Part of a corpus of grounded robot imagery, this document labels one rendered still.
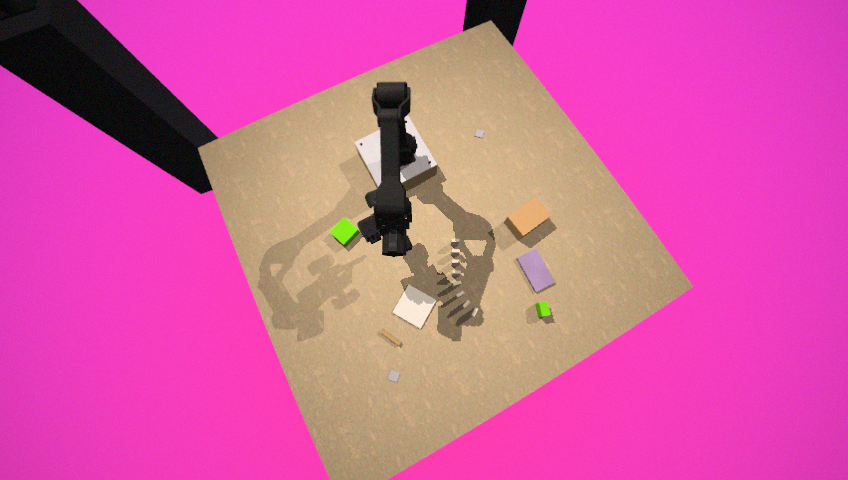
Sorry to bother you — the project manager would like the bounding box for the green block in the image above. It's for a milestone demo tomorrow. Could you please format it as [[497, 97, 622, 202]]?
[[330, 218, 360, 247], [535, 301, 550, 317]]

